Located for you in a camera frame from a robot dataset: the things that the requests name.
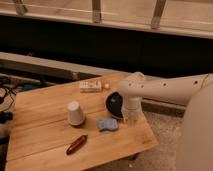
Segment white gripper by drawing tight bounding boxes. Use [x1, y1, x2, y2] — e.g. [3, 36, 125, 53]
[122, 97, 142, 128]

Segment dark ceramic bowl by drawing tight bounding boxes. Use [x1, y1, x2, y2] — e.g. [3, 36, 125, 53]
[105, 92, 123, 120]

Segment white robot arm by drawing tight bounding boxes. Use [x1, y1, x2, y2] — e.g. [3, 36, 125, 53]
[117, 72, 213, 171]

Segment small cream ball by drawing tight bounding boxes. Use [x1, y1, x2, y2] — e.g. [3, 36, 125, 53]
[104, 84, 110, 90]

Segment white upside-down cup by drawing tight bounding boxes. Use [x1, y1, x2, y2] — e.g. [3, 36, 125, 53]
[67, 101, 85, 126]

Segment red-brown sausage toy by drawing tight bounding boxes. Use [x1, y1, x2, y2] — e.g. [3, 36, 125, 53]
[66, 135, 87, 155]

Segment wooden table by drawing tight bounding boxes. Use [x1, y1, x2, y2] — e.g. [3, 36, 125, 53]
[5, 74, 157, 171]

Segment black cables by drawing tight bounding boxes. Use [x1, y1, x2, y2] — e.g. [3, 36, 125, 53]
[0, 75, 21, 141]

